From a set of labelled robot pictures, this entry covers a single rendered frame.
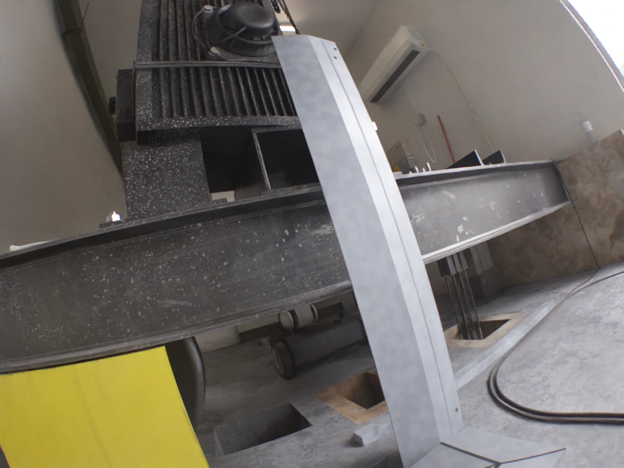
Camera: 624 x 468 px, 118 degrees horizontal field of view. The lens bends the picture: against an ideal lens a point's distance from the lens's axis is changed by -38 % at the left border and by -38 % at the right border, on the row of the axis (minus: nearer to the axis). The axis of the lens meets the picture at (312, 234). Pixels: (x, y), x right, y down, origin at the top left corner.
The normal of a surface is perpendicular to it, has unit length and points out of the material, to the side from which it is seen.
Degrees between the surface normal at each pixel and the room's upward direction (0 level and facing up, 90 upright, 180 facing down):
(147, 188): 90
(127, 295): 90
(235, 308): 90
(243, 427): 90
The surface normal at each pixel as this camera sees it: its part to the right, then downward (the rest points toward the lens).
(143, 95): 0.46, -0.29
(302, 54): 0.22, -0.23
